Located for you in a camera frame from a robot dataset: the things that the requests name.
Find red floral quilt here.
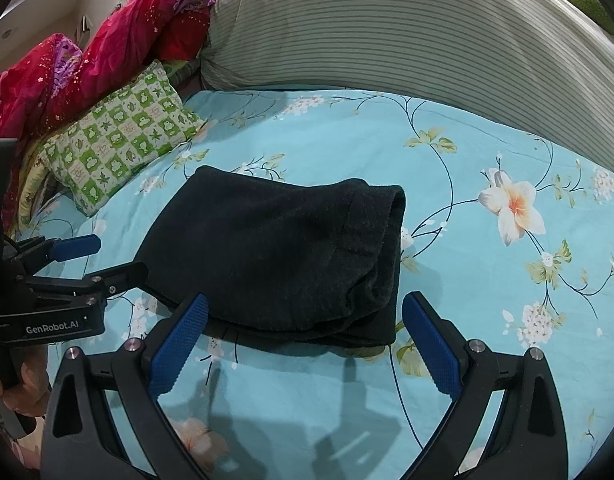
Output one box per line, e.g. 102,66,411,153
0,0,218,233

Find person's left hand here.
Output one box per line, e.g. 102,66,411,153
0,349,51,417

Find pink floral bed cover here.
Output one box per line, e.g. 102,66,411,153
0,425,48,480

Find blue floral bed sheet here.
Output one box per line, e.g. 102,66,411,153
10,87,614,480

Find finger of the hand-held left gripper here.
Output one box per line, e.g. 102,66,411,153
8,234,102,277
27,261,149,306

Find grey striped headboard cushion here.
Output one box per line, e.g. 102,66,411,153
199,0,614,181

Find green checked pillow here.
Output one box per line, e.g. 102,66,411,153
40,58,208,218

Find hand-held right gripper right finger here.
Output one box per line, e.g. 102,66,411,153
402,291,568,480

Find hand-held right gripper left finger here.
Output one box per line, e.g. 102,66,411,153
41,292,209,480

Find yellow patterned cloth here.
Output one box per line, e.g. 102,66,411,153
17,145,73,231

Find black pants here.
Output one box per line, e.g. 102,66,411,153
136,165,408,358

